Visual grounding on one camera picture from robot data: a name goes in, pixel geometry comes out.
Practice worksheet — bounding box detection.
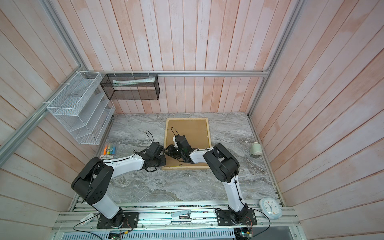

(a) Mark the pack of coloured highlighters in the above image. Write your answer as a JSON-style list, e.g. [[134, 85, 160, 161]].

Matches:
[[100, 143, 118, 160]]

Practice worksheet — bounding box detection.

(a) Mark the black wire mesh basket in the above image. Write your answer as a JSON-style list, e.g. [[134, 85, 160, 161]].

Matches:
[[101, 73, 161, 101]]

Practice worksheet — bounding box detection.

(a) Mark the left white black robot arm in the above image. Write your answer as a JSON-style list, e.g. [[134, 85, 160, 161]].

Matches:
[[71, 142, 166, 228]]

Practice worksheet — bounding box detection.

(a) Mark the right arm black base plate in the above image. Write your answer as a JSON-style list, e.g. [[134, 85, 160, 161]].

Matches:
[[215, 207, 257, 227]]

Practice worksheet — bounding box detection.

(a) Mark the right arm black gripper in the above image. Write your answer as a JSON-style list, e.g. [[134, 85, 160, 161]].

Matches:
[[163, 144, 186, 159]]

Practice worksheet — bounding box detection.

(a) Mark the paper inside black basket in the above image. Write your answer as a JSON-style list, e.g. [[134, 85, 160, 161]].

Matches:
[[112, 77, 156, 88]]

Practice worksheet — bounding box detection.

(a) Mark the white round clock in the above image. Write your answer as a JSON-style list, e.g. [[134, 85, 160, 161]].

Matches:
[[259, 198, 283, 220]]

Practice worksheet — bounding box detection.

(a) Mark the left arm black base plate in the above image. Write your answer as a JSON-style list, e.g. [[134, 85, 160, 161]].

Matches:
[[97, 211, 139, 229]]

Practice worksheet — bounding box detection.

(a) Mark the white wire mesh shelf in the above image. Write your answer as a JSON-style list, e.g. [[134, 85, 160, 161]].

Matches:
[[47, 72, 115, 145]]

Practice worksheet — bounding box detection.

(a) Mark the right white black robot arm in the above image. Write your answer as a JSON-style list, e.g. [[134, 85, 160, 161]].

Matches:
[[165, 135, 249, 225]]

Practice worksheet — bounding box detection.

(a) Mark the brown cardboard backing board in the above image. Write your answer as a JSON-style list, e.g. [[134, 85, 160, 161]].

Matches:
[[164, 119, 210, 168]]

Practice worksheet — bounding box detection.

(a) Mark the light wooden picture frame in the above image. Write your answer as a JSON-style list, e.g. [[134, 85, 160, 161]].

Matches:
[[161, 117, 213, 171]]

